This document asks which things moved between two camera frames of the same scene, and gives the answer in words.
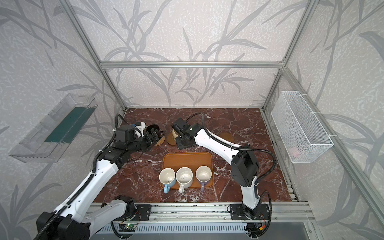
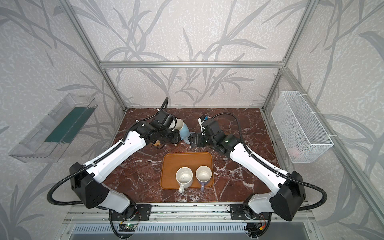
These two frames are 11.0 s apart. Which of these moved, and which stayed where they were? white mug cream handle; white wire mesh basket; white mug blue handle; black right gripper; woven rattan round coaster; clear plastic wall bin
Moved: white mug blue handle; black right gripper
Stayed: clear plastic wall bin; woven rattan round coaster; white mug cream handle; white wire mesh basket
